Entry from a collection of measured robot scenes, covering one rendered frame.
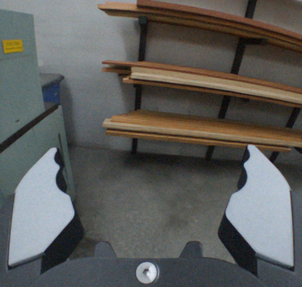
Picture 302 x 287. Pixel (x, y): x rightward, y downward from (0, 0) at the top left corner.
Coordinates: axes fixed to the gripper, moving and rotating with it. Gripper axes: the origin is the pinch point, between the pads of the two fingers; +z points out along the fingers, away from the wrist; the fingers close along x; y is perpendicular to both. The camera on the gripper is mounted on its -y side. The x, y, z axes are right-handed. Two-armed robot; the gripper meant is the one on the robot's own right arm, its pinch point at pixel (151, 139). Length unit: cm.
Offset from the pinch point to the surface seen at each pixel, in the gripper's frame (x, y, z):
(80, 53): -76, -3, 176
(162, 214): 5, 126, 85
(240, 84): 73, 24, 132
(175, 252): 14, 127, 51
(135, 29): -17, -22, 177
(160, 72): 5, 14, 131
